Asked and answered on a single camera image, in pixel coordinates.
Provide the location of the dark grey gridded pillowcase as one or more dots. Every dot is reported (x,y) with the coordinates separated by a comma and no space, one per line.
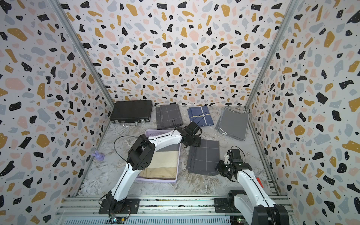
(204,159)

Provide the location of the small purple toy figure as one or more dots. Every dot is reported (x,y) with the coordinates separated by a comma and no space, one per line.
(98,155)

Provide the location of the dark grey checked folded sheet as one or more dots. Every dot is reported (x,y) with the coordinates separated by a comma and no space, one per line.
(168,116)

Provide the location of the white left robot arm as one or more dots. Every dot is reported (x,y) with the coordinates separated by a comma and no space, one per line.
(139,158)

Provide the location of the black hard carrying case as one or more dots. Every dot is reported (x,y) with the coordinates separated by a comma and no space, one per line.
(130,113)

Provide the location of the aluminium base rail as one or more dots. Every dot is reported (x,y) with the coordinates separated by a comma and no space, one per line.
(151,210)

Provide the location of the grey Passion pillowcase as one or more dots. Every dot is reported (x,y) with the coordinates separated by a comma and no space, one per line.
(233,124)

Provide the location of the right aluminium corner post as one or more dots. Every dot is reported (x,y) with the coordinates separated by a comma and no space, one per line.
(286,20)

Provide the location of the left aluminium corner post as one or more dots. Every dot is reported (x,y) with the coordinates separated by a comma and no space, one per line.
(57,8)

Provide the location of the blue yellow-striped pillowcase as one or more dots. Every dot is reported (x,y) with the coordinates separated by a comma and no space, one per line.
(200,115)

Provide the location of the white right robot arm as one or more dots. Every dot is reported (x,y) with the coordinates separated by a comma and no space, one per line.
(252,202)

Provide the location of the red block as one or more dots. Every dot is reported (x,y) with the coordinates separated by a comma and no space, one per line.
(259,181)

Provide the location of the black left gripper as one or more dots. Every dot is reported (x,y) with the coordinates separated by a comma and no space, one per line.
(198,142)

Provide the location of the aluminium corner post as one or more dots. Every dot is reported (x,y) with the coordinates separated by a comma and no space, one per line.
(57,8)
(286,20)

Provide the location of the grey cream tan pillowcase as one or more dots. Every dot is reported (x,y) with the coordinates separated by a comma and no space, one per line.
(163,166)

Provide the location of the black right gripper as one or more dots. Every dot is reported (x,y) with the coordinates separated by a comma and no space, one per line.
(218,168)

